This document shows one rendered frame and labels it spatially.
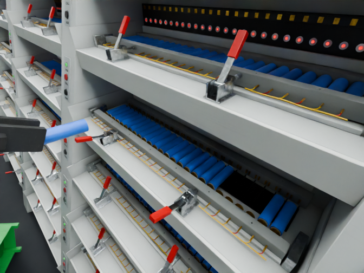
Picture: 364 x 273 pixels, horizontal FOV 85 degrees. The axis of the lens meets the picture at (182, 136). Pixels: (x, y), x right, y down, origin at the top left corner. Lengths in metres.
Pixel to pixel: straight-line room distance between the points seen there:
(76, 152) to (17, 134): 0.44
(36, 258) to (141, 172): 1.14
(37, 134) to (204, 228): 0.27
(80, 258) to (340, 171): 0.95
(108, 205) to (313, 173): 0.53
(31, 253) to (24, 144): 1.27
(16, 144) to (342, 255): 0.35
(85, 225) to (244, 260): 0.63
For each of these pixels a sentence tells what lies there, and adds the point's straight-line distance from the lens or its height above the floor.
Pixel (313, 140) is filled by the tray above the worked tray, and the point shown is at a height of 1.14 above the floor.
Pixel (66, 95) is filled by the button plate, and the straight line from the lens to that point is 0.67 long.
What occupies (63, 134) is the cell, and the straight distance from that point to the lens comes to 0.30.
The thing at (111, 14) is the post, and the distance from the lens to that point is 0.65.
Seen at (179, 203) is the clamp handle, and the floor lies 0.96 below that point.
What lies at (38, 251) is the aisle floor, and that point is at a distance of 1.52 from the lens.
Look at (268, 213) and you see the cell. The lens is 0.37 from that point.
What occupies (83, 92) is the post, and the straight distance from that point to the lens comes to 0.64.
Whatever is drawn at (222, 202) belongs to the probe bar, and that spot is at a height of 0.98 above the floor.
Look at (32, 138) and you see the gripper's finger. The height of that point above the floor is 1.06.
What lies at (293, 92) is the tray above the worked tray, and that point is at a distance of 0.29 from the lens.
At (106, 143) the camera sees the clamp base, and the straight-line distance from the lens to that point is 0.52.
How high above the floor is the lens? 1.18
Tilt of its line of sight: 22 degrees down
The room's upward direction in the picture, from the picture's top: 14 degrees clockwise
